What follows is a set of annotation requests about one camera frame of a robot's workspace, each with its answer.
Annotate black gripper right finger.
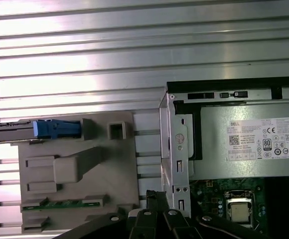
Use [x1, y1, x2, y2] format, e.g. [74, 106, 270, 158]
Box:
[159, 191, 269, 239]

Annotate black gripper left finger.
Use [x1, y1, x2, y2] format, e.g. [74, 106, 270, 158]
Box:
[57, 189, 164, 239]

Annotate hard disk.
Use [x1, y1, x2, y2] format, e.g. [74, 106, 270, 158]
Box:
[0, 119, 82, 145]

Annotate green motherboard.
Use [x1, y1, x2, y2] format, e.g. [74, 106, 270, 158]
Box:
[188, 175, 289, 239]

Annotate silver CPU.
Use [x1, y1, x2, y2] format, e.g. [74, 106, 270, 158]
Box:
[228, 201, 252, 223]

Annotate grey parts rack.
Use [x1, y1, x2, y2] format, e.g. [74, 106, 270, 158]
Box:
[9, 111, 136, 235]

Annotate black CPU socket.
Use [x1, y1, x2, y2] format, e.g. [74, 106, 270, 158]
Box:
[223, 190, 257, 230]

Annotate grey power supply unit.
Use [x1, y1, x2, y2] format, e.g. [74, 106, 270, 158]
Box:
[193, 102, 289, 180]

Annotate green RAM stick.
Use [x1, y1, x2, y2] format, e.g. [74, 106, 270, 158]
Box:
[22, 200, 102, 210]

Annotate black open PC case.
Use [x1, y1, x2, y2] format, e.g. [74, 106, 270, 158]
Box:
[159, 78, 289, 239]

